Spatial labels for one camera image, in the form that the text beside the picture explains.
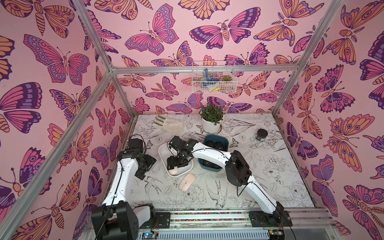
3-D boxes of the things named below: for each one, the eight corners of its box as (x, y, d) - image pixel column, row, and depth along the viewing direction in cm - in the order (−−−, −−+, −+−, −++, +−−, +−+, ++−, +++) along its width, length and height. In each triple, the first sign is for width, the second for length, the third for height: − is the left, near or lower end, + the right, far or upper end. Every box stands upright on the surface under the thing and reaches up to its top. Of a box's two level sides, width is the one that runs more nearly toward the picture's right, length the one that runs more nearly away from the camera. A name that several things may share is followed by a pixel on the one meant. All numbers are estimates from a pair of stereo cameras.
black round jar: (256, 141, 106) (259, 136, 102) (254, 133, 111) (256, 128, 107) (266, 141, 106) (269, 136, 102) (263, 133, 111) (266, 128, 107)
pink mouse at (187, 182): (177, 187, 86) (177, 186, 85) (189, 172, 92) (189, 171, 90) (185, 193, 84) (185, 192, 82) (196, 178, 90) (196, 176, 88)
